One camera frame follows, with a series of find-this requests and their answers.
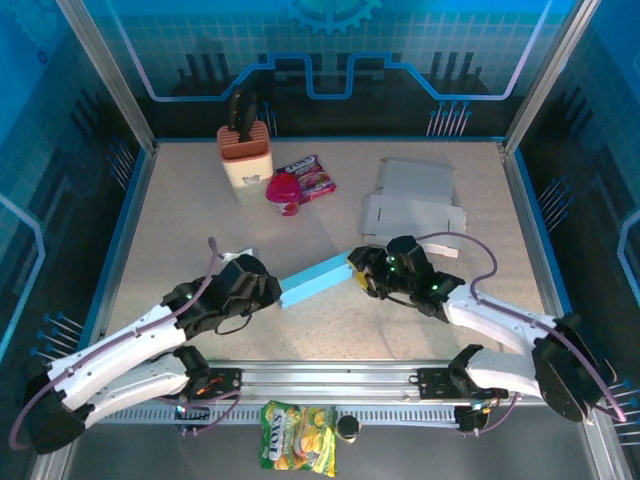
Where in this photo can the white paper box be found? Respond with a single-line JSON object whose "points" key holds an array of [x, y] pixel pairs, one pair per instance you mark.
{"points": [[410, 215]]}

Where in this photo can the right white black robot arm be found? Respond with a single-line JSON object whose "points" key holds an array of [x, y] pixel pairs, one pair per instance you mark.
{"points": [[500, 322]]}

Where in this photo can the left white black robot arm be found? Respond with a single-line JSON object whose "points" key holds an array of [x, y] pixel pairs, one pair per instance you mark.
{"points": [[115, 350]]}

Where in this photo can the pink yoghurt cup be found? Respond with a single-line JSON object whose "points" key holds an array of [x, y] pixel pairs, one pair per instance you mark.
{"points": [[284, 195]]}

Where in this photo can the aluminium mounting beam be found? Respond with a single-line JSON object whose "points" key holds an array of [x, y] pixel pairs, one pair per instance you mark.
{"points": [[325, 375]]}

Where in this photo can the red candy bag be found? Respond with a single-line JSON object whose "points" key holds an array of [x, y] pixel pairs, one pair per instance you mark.
{"points": [[312, 175]]}

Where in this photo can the beige knife block brown top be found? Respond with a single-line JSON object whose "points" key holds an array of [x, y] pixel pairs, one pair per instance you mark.
{"points": [[247, 175]]}

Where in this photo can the small circuit board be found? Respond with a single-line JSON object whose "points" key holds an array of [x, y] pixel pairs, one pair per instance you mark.
{"points": [[192, 412], [472, 417]]}

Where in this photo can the yellow candy bag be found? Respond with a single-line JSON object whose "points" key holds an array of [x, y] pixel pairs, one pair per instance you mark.
{"points": [[297, 440]]}

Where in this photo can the black round knob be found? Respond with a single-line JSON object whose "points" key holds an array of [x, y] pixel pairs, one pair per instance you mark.
{"points": [[348, 427]]}

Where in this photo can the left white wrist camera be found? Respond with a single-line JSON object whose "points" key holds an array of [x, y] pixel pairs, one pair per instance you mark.
{"points": [[240, 254]]}

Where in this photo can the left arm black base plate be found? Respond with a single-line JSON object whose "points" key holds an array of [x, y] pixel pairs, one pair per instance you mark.
{"points": [[227, 382]]}

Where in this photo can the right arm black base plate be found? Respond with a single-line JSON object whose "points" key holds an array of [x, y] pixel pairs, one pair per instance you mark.
{"points": [[435, 382]]}

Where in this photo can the aluminium frame post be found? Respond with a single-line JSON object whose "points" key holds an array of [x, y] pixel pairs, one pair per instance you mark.
{"points": [[115, 90], [545, 85]]}

